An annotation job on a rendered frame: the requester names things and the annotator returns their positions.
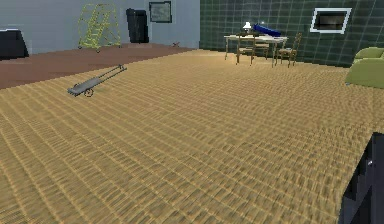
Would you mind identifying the black tall cabinet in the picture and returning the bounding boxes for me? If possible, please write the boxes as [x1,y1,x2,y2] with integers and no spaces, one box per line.
[125,8,150,44]

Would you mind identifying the dark framed wall picture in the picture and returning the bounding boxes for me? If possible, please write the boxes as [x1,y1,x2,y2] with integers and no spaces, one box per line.
[148,0,173,24]

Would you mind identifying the wooden dining chair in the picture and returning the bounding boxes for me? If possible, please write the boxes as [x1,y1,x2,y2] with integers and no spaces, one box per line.
[275,32,303,69]
[235,31,257,66]
[254,41,271,61]

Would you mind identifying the white framed window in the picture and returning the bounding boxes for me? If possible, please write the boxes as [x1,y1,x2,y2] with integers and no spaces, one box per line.
[309,7,353,35]

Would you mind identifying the black low furniture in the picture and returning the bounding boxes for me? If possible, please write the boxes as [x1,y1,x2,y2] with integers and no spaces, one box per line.
[0,28,30,61]

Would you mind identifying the grey hand truck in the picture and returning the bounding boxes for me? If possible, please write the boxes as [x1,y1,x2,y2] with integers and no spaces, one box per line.
[67,64,128,98]

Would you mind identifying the yellow rolling ladder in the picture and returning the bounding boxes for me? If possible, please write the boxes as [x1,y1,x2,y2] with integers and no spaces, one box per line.
[77,3,122,53]

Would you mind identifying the green sofa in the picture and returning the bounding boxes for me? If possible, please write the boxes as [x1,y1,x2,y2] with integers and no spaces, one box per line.
[344,46,384,90]

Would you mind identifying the white wooden dining table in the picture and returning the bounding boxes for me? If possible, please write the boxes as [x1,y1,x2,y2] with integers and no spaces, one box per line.
[223,33,289,69]

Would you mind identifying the blue long object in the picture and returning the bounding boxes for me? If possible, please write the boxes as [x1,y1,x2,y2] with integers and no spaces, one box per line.
[252,23,282,38]

